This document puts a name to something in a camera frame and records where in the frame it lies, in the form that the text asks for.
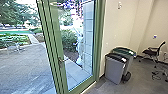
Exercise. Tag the white wall control box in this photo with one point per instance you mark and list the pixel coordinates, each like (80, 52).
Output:
(119, 5)

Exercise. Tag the green outdoor shrub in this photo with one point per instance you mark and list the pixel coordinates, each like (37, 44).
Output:
(68, 40)

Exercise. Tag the white block pillar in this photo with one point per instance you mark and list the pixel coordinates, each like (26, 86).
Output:
(88, 33)

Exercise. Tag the black swivel chair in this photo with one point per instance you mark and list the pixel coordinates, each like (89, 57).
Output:
(151, 52)

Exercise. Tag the grey trash bin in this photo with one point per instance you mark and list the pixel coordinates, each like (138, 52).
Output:
(115, 70)
(128, 58)

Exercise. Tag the green framed glass door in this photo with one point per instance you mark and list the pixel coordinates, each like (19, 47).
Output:
(50, 40)

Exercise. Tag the small blue wall sign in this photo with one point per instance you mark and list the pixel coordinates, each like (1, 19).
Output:
(155, 36)

